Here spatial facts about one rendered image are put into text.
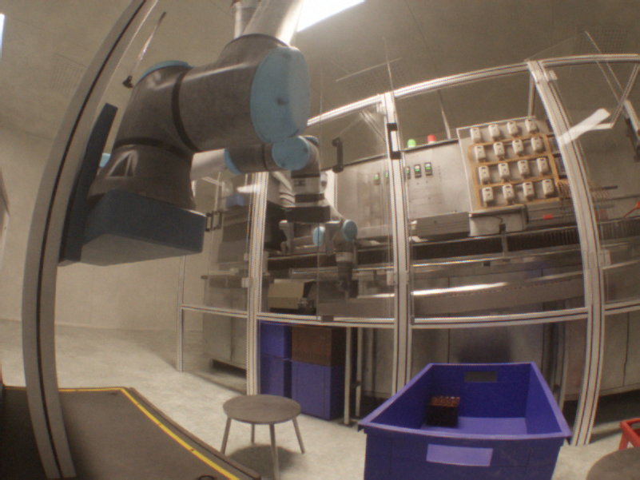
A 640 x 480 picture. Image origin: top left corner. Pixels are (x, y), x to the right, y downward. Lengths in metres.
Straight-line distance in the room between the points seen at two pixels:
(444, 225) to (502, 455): 1.13
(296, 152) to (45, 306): 0.62
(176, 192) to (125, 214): 0.09
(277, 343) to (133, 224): 1.46
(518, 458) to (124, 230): 0.69
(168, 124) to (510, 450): 0.77
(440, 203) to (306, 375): 1.33
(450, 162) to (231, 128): 1.71
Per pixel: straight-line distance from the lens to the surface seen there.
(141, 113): 0.50
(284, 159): 0.71
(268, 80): 0.40
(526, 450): 0.58
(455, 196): 1.90
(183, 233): 0.42
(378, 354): 1.69
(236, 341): 2.42
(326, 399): 1.62
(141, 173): 0.42
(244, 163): 0.76
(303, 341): 1.63
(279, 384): 1.80
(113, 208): 0.38
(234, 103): 0.41
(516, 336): 1.56
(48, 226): 0.54
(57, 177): 0.55
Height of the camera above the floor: 0.68
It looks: 12 degrees up
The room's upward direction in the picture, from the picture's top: 1 degrees clockwise
